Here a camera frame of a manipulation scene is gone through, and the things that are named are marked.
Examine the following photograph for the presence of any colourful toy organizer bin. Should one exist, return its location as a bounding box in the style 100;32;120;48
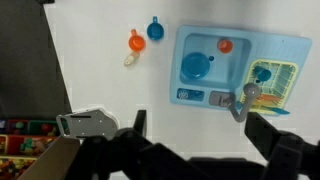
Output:
0;118;69;180

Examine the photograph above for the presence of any light blue toy sink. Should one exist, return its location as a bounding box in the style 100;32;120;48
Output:
169;24;313;116

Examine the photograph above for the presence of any small orange plastic cup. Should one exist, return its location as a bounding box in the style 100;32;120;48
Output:
217;38;234;55

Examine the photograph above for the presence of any blue toy pot with handle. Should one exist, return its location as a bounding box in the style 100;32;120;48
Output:
146;16;165;42

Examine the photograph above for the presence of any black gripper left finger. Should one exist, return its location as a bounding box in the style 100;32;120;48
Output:
65;109;189;180

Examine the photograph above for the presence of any brown cardboard flap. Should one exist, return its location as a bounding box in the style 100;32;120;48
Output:
17;134;81;180

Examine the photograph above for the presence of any blue toy utensil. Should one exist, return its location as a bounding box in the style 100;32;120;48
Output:
263;106;291;116

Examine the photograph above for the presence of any cream plastic bottle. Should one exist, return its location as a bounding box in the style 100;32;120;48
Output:
123;52;141;67

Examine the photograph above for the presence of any orange toy pot with handle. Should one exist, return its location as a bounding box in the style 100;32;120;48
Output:
128;29;147;53

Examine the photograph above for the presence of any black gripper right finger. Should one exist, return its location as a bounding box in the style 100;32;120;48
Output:
244;111;320;180

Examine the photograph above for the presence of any blue toy plate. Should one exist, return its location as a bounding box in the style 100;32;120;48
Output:
180;52;211;80

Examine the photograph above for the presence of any grey toy faucet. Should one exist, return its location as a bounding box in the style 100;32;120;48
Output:
209;82;263;124

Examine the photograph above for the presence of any blue toy cup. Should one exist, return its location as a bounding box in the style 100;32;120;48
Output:
253;65;273;83

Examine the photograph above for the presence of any yellow toy dish rack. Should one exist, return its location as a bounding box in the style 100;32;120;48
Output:
239;58;298;115

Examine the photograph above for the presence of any orange toy plate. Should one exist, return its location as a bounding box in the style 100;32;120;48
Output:
254;93;284;104

